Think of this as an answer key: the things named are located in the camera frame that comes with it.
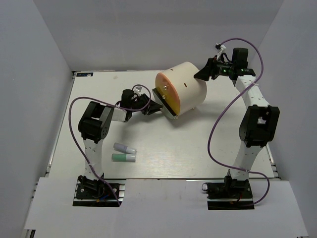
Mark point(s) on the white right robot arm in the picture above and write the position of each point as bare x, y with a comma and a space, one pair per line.
259, 123

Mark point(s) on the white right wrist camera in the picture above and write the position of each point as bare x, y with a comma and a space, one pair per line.
220, 49

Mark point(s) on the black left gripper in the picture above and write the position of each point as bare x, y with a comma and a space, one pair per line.
152, 107

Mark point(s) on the cream round drawer organizer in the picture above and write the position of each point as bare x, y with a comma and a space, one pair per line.
191, 92

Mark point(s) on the green white cosmetic tube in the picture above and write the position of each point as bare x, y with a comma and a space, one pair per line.
123, 157

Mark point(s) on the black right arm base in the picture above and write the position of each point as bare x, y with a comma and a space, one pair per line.
231, 194

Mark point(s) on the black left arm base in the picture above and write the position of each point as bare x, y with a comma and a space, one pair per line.
98, 194

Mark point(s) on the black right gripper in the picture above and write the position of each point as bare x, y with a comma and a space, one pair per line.
209, 70

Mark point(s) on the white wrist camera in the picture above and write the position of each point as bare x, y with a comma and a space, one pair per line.
138, 89
220, 49

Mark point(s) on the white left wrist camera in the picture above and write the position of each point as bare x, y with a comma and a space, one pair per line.
138, 89

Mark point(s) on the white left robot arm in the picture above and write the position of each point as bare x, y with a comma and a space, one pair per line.
95, 123

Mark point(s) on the lilac white cosmetic tube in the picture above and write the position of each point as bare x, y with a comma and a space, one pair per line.
124, 149

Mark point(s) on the yellow organizer drawer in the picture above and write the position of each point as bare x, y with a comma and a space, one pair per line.
174, 102

